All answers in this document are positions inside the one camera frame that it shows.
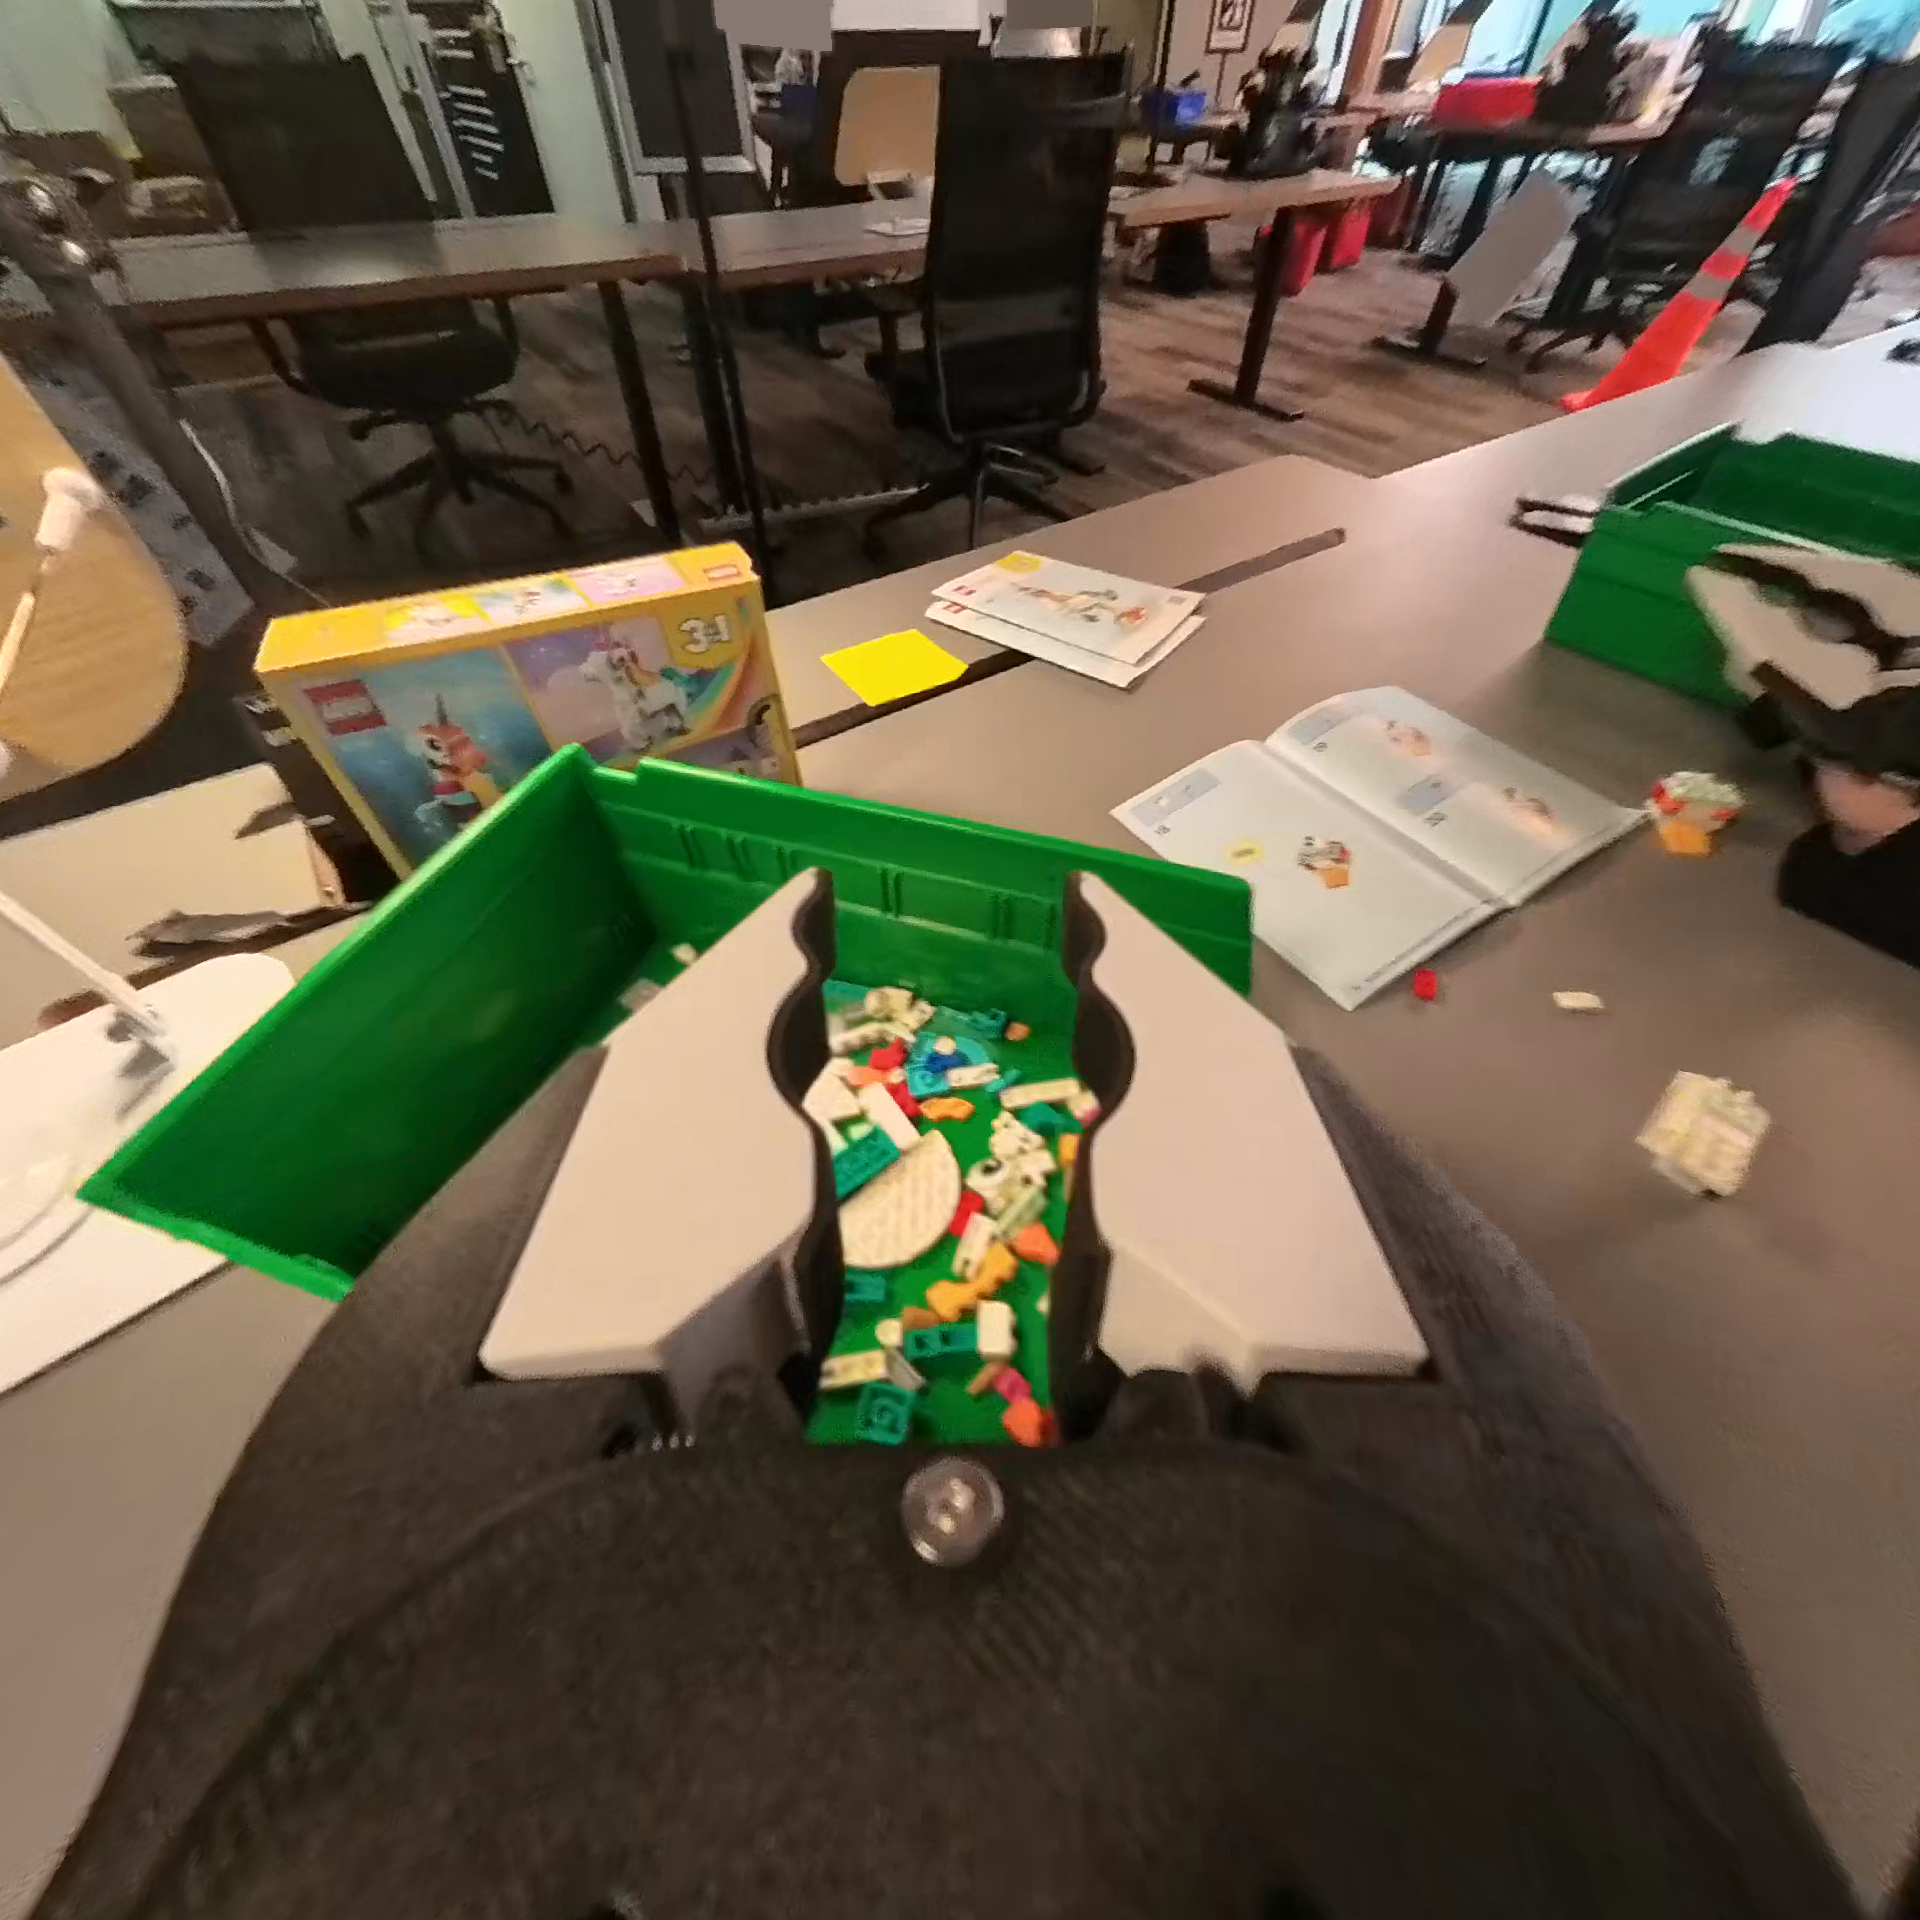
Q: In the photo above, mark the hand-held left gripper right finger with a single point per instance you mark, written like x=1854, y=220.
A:
x=1229, y=1201

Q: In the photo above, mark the yellow lego set box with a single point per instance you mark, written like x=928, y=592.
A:
x=510, y=705

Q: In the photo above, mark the small multicoloured lego model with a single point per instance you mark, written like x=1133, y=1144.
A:
x=1694, y=809

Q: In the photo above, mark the stack of closed instruction booklets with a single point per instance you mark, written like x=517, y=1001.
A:
x=1065, y=615

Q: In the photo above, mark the pile of lego pieces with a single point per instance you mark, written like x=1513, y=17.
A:
x=900, y=1201

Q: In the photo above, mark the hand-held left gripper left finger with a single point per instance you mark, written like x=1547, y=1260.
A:
x=674, y=1185

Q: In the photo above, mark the instruction booklet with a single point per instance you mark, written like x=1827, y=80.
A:
x=1348, y=839

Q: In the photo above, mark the black mesh office chair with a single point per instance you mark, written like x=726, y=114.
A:
x=1019, y=270

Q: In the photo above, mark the person's right forearm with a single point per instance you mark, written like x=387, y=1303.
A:
x=1852, y=900

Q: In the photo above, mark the red storage bin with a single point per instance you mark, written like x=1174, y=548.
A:
x=1306, y=248

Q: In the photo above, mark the small black object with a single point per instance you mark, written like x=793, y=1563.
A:
x=1546, y=512

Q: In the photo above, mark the dark wooden desk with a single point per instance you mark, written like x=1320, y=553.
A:
x=374, y=264
x=1201, y=195

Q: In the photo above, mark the orange traffic cone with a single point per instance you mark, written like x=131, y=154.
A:
x=1680, y=315

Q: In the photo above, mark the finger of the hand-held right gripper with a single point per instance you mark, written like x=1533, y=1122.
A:
x=1861, y=579
x=1769, y=652

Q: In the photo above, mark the green plastic bin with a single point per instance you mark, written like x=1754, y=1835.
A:
x=1635, y=586
x=374, y=1049

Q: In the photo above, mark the person's right hand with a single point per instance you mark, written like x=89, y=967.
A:
x=1875, y=806

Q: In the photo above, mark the white board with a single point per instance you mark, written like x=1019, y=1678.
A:
x=1515, y=248

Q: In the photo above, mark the white lego assembly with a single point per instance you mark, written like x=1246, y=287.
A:
x=1702, y=1132

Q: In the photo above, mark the yellow sticky note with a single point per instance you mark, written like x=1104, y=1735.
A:
x=892, y=667

